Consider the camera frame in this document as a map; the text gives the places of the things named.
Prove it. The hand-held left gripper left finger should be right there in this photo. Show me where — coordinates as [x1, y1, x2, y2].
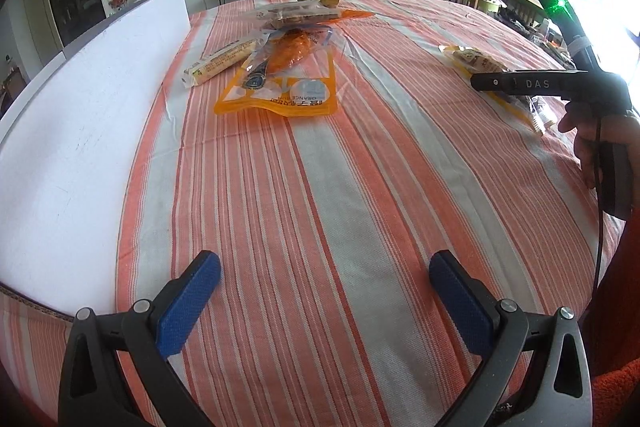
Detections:
[58, 250, 222, 427]

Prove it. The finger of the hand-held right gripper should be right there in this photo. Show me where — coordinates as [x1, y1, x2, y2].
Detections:
[470, 69, 592, 98]

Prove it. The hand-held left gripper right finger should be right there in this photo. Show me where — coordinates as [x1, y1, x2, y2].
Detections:
[428, 250, 593, 427]

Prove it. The yellow-edged clear snack packet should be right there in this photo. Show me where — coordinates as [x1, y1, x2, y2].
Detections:
[440, 44, 556, 135]

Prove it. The white cardboard box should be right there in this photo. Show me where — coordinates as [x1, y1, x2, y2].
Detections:
[0, 0, 191, 323]

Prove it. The clear packet of brown snacks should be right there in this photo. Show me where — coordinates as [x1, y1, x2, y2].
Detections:
[255, 0, 376, 32]

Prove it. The person's right hand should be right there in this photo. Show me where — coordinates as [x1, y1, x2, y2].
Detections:
[559, 104, 640, 190]

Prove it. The large orange snack pouch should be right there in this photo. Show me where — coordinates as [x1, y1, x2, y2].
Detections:
[214, 27, 341, 118]

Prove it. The cream roll snack packet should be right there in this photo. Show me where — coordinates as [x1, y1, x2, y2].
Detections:
[180, 32, 271, 88]

